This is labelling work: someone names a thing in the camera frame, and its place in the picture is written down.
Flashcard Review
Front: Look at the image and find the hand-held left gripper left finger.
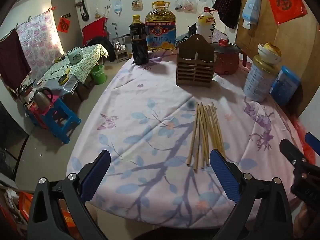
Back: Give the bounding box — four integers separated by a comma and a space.
27, 149, 111, 240

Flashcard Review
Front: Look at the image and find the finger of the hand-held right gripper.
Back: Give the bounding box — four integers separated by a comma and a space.
279, 139, 308, 172
305, 132, 320, 155

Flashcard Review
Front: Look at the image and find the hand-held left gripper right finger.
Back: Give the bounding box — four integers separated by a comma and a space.
209, 149, 293, 240

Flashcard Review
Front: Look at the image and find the bundle of bamboo chopsticks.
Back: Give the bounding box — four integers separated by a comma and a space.
186, 101, 227, 173

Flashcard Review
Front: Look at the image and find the wooden chopstick holder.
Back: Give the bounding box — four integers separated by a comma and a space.
176, 34, 217, 88

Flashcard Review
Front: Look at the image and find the red plastic bag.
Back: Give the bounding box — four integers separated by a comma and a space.
292, 119, 317, 165

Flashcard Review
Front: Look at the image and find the blue plastic stool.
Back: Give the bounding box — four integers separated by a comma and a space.
25, 96, 82, 144

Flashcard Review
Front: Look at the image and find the blue round can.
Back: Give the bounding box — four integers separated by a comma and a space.
269, 66, 301, 105

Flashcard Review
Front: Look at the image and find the pink floral tablecloth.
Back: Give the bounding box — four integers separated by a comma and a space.
66, 50, 313, 230

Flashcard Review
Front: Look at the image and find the red plastic box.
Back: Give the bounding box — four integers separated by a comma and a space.
19, 192, 34, 222

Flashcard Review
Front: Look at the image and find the white milk powder can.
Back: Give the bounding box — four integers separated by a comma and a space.
243, 55, 280, 103

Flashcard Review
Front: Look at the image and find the pink plastic basket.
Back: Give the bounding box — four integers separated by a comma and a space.
26, 102, 60, 128

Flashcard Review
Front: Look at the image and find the steel electric kettle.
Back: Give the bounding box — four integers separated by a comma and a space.
32, 87, 54, 112

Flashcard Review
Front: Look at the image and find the white ceramic bowl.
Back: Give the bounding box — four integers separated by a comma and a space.
258, 43, 282, 64

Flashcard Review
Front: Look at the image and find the green plastic bucket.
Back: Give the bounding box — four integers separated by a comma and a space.
90, 64, 107, 84

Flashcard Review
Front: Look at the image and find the baked bun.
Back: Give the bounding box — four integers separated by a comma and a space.
264, 42, 282, 55

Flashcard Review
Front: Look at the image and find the plywood board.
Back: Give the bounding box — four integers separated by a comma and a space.
234, 0, 320, 118

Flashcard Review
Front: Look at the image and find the side table with green cloth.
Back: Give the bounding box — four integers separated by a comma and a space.
41, 44, 109, 84

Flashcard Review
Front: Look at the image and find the dark teapot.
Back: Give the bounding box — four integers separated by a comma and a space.
16, 84, 33, 97

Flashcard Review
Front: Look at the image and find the red electric cooking pot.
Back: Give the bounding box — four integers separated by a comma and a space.
209, 39, 248, 75

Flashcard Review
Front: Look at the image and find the mint green rice cooker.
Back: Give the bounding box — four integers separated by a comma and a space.
66, 47, 84, 64

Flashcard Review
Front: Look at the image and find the small wooden rack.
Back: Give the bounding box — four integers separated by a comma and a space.
111, 36, 129, 62

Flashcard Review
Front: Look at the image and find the black clothing heap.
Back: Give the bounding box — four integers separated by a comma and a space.
86, 36, 117, 63

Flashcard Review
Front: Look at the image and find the dark soy sauce bottle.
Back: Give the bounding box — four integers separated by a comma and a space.
129, 15, 150, 65

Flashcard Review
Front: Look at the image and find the purple patterned cushion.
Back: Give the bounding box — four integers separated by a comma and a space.
212, 29, 228, 43

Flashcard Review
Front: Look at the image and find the maroon hanging cloth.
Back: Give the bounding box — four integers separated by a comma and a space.
0, 29, 32, 90

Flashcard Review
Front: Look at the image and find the grey padded jacket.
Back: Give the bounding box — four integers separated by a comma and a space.
176, 22, 200, 47

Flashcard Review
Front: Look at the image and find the large red paper decoration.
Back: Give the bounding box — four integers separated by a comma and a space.
266, 0, 307, 25

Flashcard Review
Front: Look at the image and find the pink floral curtain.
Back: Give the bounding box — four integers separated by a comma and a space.
16, 11, 64, 79

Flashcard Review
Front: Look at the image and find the red cloth on chair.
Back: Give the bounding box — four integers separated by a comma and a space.
82, 17, 108, 47

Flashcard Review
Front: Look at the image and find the blue white tissue pack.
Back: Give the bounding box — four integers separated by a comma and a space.
242, 0, 262, 29

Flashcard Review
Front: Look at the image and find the white drink bottle red cap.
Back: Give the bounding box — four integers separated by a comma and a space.
196, 7, 216, 44

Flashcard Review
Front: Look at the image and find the small red paper decoration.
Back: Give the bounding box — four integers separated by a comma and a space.
57, 17, 70, 33

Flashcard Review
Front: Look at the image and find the yellow cooking oil jug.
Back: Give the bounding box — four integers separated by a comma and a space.
145, 1, 177, 52

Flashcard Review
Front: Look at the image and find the dark dotted hanging garment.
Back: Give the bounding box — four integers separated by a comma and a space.
212, 0, 243, 29

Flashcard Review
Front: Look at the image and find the black hanging bag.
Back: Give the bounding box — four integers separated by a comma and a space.
79, 0, 90, 22

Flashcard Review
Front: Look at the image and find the white plastic bag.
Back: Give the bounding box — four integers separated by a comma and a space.
195, 0, 213, 14

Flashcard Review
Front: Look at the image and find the grey door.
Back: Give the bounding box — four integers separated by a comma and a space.
50, 0, 85, 48

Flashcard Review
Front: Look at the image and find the clear plastic bag with food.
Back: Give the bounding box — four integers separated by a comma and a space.
175, 0, 198, 12

